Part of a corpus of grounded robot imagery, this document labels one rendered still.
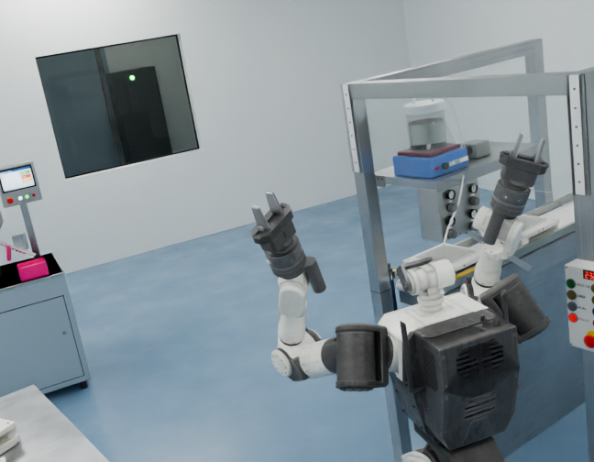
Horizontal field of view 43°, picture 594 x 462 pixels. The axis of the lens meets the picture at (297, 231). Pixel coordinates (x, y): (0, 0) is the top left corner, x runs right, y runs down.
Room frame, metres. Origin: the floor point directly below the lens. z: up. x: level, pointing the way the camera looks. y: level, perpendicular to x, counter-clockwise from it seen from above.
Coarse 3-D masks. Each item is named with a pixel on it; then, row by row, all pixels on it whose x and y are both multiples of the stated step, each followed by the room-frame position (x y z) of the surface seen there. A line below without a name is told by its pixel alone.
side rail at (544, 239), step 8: (568, 224) 3.08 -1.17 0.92; (552, 232) 3.01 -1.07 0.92; (560, 232) 3.03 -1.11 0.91; (568, 232) 3.06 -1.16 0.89; (536, 240) 2.94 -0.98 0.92; (544, 240) 2.97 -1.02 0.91; (552, 240) 3.00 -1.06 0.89; (520, 248) 2.88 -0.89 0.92; (528, 248) 2.91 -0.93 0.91; (520, 256) 2.87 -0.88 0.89; (472, 272) 2.71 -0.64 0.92; (456, 280) 2.66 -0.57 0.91; (464, 280) 2.68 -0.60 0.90; (448, 288) 2.63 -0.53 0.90
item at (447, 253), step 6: (432, 252) 2.88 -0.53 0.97; (438, 252) 2.87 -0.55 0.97; (444, 252) 2.85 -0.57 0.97; (450, 252) 2.84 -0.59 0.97; (456, 252) 2.84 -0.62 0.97; (462, 252) 2.82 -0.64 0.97; (468, 252) 2.82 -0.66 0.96; (438, 258) 2.79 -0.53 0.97; (444, 258) 2.79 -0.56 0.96; (450, 258) 2.76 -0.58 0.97
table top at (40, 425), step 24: (0, 408) 2.37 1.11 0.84; (24, 408) 2.34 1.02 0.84; (48, 408) 2.31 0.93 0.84; (24, 432) 2.17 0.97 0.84; (48, 432) 2.14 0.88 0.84; (72, 432) 2.11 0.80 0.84; (0, 456) 2.03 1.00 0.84; (24, 456) 2.01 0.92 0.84; (48, 456) 1.99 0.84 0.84; (72, 456) 1.96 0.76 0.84; (96, 456) 1.94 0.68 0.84
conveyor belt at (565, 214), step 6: (570, 204) 3.48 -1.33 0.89; (558, 210) 3.42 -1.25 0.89; (564, 210) 3.41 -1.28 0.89; (570, 210) 3.39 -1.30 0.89; (546, 216) 3.35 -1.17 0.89; (552, 216) 3.34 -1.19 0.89; (558, 216) 3.32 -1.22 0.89; (564, 216) 3.31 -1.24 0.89; (570, 216) 3.29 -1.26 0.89; (564, 222) 3.23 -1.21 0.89; (570, 222) 3.21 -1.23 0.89; (474, 246) 3.11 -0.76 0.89; (480, 246) 3.09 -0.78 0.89; (528, 252) 2.93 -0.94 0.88; (402, 288) 2.82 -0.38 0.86; (444, 294) 2.64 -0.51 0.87
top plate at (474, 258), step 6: (438, 246) 2.97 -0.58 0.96; (456, 246) 2.93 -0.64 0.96; (408, 258) 2.87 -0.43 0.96; (414, 258) 2.86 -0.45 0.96; (462, 258) 2.77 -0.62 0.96; (468, 258) 2.76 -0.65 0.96; (474, 258) 2.75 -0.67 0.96; (426, 264) 2.77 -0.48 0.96; (456, 264) 2.72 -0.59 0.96; (462, 264) 2.72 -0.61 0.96; (468, 264) 2.73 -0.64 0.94; (456, 270) 2.70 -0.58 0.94
